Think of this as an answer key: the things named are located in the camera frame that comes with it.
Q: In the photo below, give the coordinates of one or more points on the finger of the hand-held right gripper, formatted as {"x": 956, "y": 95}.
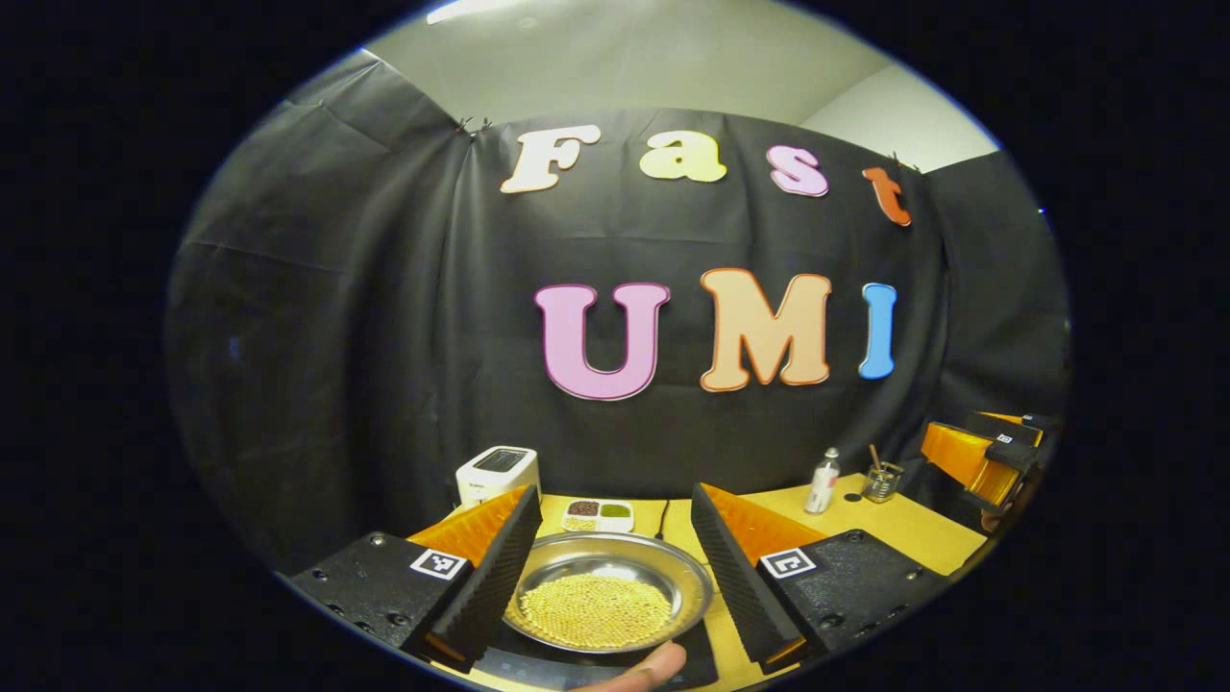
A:
{"x": 961, "y": 461}
{"x": 999, "y": 428}

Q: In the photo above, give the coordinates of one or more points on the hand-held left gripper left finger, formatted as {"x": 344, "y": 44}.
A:
{"x": 500, "y": 577}

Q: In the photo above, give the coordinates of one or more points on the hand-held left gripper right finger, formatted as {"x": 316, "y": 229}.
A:
{"x": 735, "y": 586}

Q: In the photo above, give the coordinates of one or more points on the black induction cooktop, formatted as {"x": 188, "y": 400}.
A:
{"x": 697, "y": 658}

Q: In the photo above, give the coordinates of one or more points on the pile of yellow beans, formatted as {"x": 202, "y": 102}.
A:
{"x": 596, "y": 610}

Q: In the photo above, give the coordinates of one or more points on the small heap of pale beans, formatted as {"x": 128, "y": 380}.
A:
{"x": 579, "y": 524}

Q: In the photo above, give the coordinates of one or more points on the white toaster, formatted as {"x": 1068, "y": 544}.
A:
{"x": 495, "y": 481}

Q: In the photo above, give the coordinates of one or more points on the heap of brown beans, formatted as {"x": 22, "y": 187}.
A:
{"x": 583, "y": 507}

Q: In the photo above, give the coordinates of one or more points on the white divided dish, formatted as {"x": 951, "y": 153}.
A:
{"x": 615, "y": 525}

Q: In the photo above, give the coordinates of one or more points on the white bottle with pink label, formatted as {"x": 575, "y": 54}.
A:
{"x": 823, "y": 490}

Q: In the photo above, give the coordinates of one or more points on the heap of green beans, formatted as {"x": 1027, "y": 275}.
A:
{"x": 615, "y": 510}

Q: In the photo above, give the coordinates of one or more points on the black cloth clip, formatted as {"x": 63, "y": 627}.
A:
{"x": 904, "y": 163}
{"x": 471, "y": 125}

